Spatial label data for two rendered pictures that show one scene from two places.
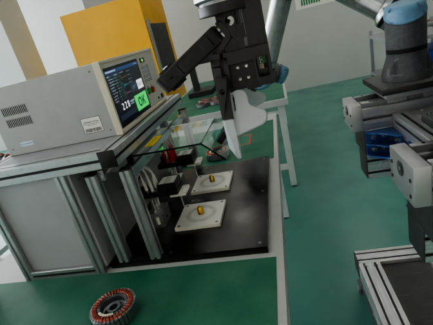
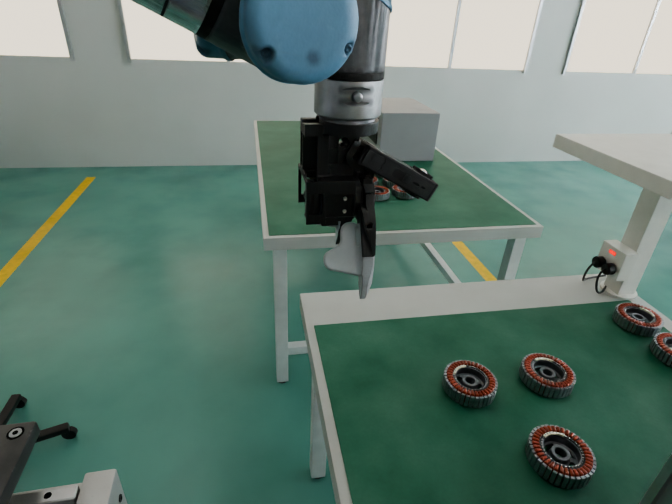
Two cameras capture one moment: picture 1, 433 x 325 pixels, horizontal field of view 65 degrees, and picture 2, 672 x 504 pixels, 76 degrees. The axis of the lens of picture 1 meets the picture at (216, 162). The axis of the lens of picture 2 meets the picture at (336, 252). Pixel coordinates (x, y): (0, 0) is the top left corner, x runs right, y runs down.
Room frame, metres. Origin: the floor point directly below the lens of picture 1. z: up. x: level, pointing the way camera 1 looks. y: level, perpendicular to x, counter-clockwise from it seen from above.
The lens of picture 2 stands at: (0.95, -0.28, 1.46)
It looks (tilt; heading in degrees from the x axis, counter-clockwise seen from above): 29 degrees down; 154
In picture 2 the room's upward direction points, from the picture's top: 3 degrees clockwise
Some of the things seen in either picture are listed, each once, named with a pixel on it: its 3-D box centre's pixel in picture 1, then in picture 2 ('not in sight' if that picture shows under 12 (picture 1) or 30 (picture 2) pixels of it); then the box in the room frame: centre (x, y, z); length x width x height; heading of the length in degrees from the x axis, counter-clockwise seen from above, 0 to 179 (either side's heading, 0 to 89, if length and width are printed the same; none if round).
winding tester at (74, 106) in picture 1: (87, 96); not in sight; (1.21, 0.37, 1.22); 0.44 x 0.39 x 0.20; 166
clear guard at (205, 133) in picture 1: (177, 144); not in sight; (0.99, 0.10, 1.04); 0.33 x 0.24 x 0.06; 76
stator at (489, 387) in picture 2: not in sight; (469, 382); (0.46, 0.29, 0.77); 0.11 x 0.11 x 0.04
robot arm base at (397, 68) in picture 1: (406, 61); not in sight; (1.08, -0.68, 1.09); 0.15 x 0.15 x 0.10
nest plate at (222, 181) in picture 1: (212, 182); not in sight; (1.23, 0.03, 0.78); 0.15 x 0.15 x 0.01; 76
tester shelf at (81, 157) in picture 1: (99, 131); not in sight; (1.19, 0.37, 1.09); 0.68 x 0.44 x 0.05; 166
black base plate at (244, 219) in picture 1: (205, 201); not in sight; (1.12, 0.08, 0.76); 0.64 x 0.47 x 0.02; 166
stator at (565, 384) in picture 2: not in sight; (546, 374); (0.51, 0.47, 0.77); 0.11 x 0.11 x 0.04
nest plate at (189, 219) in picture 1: (201, 215); not in sight; (1.00, 0.09, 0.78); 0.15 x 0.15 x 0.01; 76
